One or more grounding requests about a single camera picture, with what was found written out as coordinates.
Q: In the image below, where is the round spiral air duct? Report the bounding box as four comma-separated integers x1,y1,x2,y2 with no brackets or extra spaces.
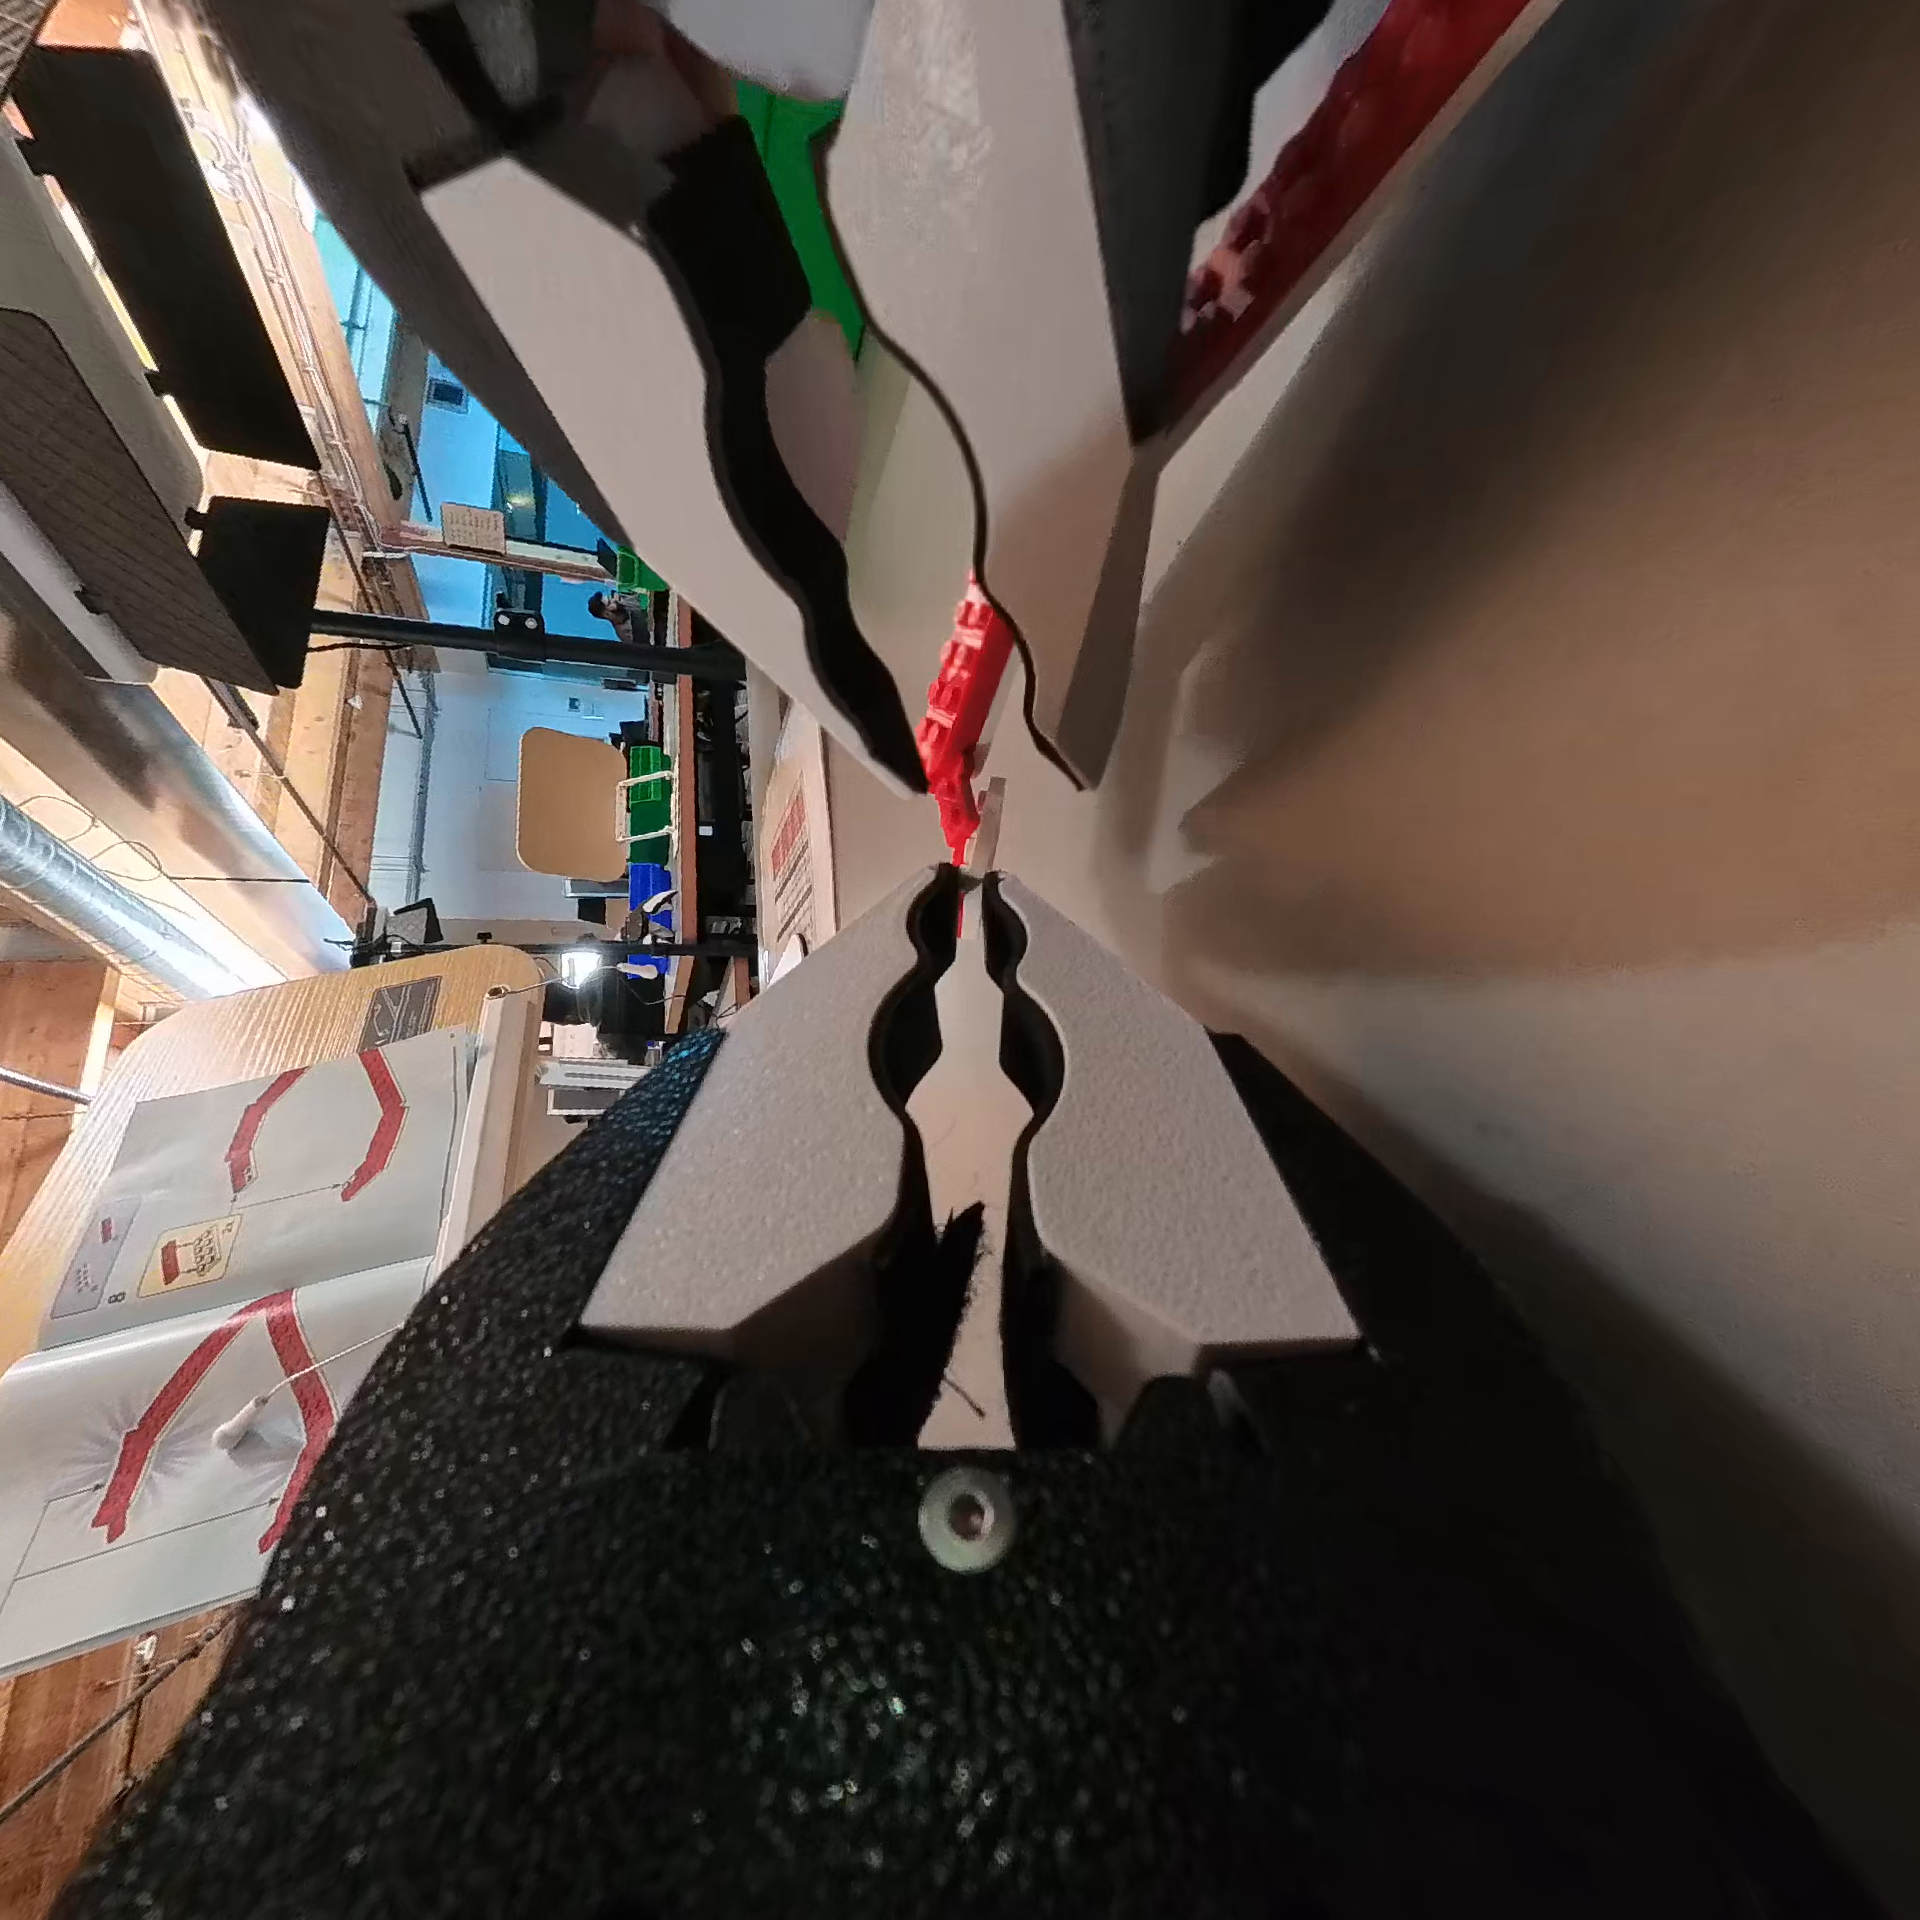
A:
0,796,352,1006

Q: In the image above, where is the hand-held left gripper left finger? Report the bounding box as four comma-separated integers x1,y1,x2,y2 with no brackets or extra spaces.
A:
577,863,977,1449

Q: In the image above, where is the black horizontal pole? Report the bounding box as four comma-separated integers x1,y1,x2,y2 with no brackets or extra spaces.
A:
307,599,748,689

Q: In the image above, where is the printed paper sheet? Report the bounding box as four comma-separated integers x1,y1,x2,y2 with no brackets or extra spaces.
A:
754,705,838,984

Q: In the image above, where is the white booklet stand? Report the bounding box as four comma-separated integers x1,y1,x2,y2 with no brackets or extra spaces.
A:
433,981,550,1278

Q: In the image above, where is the large red lego assembly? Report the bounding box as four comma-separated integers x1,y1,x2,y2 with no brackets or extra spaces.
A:
1175,0,1563,385

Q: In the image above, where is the white lego piece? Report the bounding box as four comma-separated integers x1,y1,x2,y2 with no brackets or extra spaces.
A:
958,776,1010,938

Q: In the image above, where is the lego instruction booklet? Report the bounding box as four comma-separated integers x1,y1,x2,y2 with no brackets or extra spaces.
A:
0,1028,482,1675

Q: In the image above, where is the red lego arc assembly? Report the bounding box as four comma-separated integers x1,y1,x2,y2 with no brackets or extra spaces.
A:
916,576,1020,873

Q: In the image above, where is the black ceiling panel light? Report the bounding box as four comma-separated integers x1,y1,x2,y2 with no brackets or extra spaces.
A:
186,498,333,692
5,45,325,473
0,308,279,698

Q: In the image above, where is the rounded wooden board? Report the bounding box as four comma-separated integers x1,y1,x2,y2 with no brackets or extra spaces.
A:
515,723,633,884

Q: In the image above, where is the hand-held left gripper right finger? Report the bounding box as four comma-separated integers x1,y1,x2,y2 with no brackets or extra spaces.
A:
979,870,1366,1449

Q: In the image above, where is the green Lego baseplate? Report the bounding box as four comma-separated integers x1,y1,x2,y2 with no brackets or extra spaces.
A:
735,83,871,354

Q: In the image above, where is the rectangular metal air duct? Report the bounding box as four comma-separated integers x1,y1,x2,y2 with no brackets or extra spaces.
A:
0,599,352,978

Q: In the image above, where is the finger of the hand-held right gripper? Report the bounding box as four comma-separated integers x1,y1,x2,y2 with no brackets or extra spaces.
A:
420,117,933,799
822,0,1160,792

